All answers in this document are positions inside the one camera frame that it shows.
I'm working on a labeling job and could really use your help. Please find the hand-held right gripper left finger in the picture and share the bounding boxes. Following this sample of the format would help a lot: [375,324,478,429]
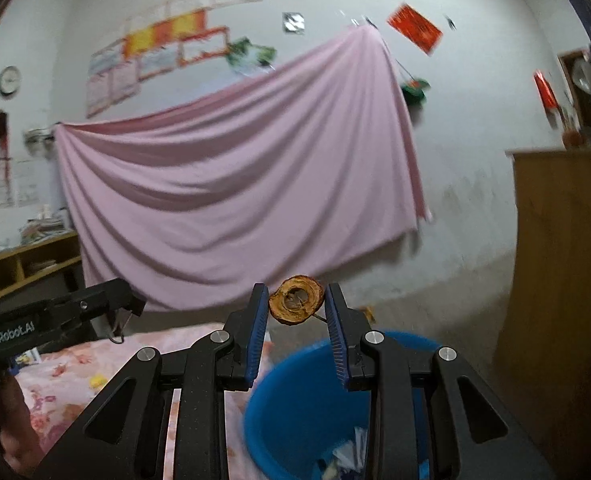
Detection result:
[38,282,271,480]

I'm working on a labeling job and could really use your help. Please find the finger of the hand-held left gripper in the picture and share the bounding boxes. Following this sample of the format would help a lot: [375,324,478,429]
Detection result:
[50,279,147,333]

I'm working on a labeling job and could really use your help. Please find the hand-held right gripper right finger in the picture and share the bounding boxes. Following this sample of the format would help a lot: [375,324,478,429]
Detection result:
[324,282,546,480]

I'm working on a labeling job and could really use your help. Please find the brown dried fruit peel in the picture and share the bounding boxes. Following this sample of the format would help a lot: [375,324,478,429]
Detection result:
[268,275,326,326]

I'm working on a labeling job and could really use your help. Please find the blue plastic bucket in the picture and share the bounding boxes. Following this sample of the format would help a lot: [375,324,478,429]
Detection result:
[244,330,446,480]

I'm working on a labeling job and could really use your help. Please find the person's left hand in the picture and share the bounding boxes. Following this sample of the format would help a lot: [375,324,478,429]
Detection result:
[0,360,43,468]

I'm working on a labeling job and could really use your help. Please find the floral printed blanket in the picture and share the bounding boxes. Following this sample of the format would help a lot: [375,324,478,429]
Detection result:
[10,322,276,480]

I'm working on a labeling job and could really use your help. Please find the wooden shelf unit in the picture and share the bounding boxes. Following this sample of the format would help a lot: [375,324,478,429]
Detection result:
[0,230,83,308]

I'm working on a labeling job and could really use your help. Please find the stack of papers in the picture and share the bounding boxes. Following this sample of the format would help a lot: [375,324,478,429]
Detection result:
[20,205,76,246]

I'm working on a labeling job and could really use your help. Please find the white wrappers in bucket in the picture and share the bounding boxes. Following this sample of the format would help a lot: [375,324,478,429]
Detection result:
[320,427,371,480]

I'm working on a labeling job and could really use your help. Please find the pink hanging sheet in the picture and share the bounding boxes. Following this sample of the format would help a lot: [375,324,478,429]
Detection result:
[52,25,433,313]

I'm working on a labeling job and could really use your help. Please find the wooden cabinet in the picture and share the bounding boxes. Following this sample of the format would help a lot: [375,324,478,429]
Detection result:
[495,147,591,471]

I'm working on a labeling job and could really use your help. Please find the green hanging ornament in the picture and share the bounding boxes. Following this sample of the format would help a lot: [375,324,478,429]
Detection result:
[400,77,430,106]

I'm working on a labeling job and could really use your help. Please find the red diamond paper poster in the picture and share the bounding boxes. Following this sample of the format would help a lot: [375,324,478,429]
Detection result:
[387,4,444,56]

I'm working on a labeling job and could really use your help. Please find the white plastic bag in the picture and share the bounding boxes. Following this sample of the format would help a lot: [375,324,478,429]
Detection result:
[573,57,591,93]

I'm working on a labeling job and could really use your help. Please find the white paper wall calendar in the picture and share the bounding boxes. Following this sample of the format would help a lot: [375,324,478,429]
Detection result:
[0,157,38,210]

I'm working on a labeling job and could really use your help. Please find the metal wall rack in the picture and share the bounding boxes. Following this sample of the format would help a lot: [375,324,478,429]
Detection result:
[22,127,58,153]

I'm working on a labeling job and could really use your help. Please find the round wall clock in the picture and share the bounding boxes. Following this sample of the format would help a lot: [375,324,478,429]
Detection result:
[0,65,22,97]

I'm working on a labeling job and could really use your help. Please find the group of wall certificates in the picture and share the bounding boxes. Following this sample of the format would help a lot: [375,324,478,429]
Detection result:
[85,0,263,120]

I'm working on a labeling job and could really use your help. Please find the green printed wall picture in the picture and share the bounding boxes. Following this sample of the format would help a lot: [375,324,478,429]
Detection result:
[225,37,277,76]

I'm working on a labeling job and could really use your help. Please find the silver foil wall sticker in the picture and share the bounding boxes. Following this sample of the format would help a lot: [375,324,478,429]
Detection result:
[282,11,306,35]

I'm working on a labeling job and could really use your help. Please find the red wall banner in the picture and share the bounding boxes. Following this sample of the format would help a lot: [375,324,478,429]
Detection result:
[534,71,560,113]

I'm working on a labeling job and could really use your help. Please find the wooden framed wall cupboard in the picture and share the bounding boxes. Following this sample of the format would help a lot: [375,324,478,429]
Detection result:
[558,47,591,150]

